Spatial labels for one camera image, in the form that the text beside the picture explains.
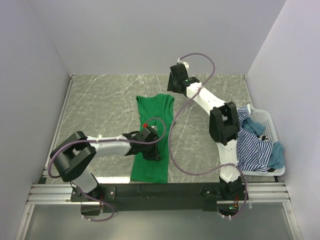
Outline aluminium left side rail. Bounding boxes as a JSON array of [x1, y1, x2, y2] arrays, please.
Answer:
[[42, 74, 75, 178]]

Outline white plastic laundry basket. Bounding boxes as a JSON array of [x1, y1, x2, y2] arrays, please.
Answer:
[[236, 104, 286, 177]]

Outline aluminium rail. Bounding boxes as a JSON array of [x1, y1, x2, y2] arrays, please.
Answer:
[[42, 74, 75, 178], [26, 182, 291, 205]]

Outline aluminium front rail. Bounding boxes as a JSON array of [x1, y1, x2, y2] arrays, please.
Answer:
[[26, 182, 291, 205]]

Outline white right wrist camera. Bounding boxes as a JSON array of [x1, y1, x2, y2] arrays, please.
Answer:
[[176, 58, 190, 71]]

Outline green tank top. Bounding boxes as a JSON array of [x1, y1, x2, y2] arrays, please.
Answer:
[[130, 93, 175, 184]]

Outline blue white striped tank top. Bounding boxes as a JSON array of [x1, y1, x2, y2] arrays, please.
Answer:
[[236, 104, 274, 173]]

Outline teal blue tank top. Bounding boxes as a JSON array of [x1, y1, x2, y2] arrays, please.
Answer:
[[242, 117, 285, 172]]

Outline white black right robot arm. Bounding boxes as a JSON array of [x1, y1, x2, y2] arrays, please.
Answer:
[[167, 63, 242, 200]]

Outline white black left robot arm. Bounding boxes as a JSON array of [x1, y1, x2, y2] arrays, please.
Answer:
[[49, 125, 164, 201]]

